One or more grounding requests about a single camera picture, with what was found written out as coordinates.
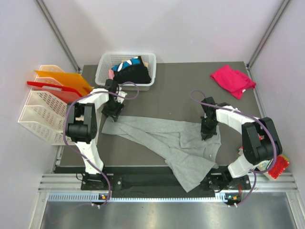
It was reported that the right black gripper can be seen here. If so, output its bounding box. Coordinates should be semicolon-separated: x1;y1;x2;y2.
201;116;219;140

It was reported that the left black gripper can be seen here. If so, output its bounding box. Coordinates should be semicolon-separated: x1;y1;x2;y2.
101;98;124;122

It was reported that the grey t shirt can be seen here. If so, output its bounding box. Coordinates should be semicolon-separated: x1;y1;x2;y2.
102;116;221;193

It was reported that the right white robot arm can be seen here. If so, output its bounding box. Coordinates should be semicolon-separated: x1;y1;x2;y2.
201;97;283;191

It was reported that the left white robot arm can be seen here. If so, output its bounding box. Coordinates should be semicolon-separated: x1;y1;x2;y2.
64;79;126;190

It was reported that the black t shirt with print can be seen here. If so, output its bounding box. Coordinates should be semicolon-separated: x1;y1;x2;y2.
108;56;152;84

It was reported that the red plastic folder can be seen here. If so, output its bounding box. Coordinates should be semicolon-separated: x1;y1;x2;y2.
27;81;82;103

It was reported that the orange plastic folder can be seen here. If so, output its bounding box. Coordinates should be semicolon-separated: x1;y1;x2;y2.
35;70;93;96

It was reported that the pink folded t shirt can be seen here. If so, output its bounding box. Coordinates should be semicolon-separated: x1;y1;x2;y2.
210;65;256;100

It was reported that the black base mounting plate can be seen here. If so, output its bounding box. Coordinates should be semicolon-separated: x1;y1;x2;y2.
81;174;251;198

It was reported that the white plastic file organizer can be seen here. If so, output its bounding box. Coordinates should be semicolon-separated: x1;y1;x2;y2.
18;65;67;146

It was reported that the red patterned book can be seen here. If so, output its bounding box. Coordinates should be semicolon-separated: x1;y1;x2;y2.
252;140;290;180

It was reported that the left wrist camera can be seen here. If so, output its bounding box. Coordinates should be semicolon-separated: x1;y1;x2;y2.
113;86;127;104

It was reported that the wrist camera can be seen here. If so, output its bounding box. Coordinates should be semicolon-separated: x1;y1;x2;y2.
201;97;216;118
113;86;127;104

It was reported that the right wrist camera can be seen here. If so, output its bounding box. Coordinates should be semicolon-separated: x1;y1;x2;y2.
201;97;216;118

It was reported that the grey slotted cable duct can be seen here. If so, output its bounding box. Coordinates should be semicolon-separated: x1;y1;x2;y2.
48;192;237;203

